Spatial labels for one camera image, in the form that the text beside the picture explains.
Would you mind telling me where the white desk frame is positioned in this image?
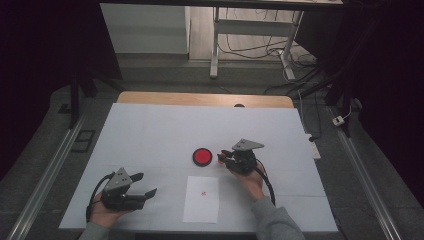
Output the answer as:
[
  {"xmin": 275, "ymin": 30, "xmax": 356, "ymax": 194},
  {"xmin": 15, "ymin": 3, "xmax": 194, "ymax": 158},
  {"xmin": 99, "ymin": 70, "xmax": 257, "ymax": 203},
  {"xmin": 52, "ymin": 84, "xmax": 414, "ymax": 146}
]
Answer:
[{"xmin": 209, "ymin": 6, "xmax": 305, "ymax": 81}]

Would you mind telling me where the white power strip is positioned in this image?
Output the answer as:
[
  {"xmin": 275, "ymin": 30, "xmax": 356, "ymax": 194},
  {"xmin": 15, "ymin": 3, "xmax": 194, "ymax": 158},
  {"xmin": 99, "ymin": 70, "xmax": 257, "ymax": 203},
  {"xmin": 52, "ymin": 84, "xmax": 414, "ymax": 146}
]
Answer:
[{"xmin": 304, "ymin": 133, "xmax": 322, "ymax": 160}]

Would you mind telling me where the round red ink pad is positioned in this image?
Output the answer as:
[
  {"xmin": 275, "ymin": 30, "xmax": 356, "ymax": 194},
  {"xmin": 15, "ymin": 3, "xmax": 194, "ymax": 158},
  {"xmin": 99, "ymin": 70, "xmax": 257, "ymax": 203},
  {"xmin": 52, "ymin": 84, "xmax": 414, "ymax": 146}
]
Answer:
[{"xmin": 192, "ymin": 147, "xmax": 214, "ymax": 168}]

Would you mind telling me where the white cabinet panel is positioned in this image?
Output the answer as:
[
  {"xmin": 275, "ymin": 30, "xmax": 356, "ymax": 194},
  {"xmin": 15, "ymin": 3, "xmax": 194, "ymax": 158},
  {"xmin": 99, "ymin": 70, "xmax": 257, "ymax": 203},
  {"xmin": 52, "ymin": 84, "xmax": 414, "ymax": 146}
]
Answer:
[{"xmin": 99, "ymin": 3, "xmax": 191, "ymax": 55}]

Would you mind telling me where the aluminium floor rail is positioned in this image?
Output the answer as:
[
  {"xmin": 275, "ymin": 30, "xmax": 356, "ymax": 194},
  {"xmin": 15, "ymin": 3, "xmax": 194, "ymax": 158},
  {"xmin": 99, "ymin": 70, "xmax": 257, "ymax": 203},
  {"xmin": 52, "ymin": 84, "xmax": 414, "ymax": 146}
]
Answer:
[
  {"xmin": 327, "ymin": 105, "xmax": 404, "ymax": 240},
  {"xmin": 6, "ymin": 111, "xmax": 88, "ymax": 240}
]

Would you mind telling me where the large white table cover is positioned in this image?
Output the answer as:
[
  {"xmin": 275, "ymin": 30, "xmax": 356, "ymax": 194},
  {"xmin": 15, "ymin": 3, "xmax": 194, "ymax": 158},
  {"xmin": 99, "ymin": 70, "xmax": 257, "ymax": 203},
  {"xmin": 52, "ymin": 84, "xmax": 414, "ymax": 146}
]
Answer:
[{"xmin": 58, "ymin": 102, "xmax": 339, "ymax": 233}]

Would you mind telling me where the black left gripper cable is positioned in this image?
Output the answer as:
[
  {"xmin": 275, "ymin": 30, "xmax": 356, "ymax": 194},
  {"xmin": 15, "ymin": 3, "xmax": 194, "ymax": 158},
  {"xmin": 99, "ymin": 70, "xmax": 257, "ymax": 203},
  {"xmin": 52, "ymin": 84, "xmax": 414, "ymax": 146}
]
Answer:
[{"xmin": 85, "ymin": 171, "xmax": 116, "ymax": 223}]

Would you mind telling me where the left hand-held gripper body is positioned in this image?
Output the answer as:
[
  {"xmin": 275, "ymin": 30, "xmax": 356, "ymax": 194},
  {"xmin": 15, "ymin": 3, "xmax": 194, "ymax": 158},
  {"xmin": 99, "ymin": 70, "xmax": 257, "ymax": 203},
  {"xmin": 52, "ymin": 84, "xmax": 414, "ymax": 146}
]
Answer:
[{"xmin": 100, "ymin": 167, "xmax": 148, "ymax": 212}]

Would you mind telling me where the tangle of floor cables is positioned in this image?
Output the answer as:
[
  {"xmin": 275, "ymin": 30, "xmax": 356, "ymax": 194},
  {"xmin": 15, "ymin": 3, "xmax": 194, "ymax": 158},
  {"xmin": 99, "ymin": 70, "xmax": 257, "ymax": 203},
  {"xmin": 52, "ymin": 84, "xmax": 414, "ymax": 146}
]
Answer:
[{"xmin": 218, "ymin": 8, "xmax": 318, "ymax": 69}]

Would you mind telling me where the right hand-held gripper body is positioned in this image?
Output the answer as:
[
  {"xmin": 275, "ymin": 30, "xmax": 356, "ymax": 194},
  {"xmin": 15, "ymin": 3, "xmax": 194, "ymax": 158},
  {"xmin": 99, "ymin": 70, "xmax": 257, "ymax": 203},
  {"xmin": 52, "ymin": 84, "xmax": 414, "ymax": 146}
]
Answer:
[{"xmin": 226, "ymin": 138, "xmax": 266, "ymax": 176}]

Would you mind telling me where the black metal stand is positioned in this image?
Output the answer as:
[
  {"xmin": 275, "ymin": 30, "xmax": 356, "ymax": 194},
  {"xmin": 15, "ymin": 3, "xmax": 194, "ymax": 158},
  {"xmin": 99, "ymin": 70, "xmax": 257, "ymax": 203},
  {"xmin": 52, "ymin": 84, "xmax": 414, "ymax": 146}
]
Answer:
[
  {"xmin": 67, "ymin": 64, "xmax": 125, "ymax": 130},
  {"xmin": 293, "ymin": 64, "xmax": 355, "ymax": 138}
]

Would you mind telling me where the wooden table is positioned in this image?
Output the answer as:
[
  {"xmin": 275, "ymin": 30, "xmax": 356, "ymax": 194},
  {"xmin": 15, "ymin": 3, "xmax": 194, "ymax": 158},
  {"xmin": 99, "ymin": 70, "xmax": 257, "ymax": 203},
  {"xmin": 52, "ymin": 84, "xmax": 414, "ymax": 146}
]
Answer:
[{"xmin": 116, "ymin": 91, "xmax": 295, "ymax": 109}]

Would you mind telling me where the person's right hand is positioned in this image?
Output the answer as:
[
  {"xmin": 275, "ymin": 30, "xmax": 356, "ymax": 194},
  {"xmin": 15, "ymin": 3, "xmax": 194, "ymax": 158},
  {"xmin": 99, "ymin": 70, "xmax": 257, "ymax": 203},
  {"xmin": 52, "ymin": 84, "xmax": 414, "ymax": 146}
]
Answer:
[{"xmin": 232, "ymin": 162, "xmax": 268, "ymax": 203}]

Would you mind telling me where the small white paper sheet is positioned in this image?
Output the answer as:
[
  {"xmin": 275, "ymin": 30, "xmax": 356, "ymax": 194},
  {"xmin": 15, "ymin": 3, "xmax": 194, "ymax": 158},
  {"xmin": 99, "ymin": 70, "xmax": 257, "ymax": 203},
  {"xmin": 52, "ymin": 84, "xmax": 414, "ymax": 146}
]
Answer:
[{"xmin": 182, "ymin": 175, "xmax": 220, "ymax": 224}]

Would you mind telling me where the person's left hand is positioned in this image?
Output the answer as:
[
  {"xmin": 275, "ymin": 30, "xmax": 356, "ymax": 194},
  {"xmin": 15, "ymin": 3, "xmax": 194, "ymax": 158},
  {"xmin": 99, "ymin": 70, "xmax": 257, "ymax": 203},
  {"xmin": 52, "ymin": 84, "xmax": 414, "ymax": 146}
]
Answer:
[{"xmin": 89, "ymin": 193, "xmax": 135, "ymax": 229}]

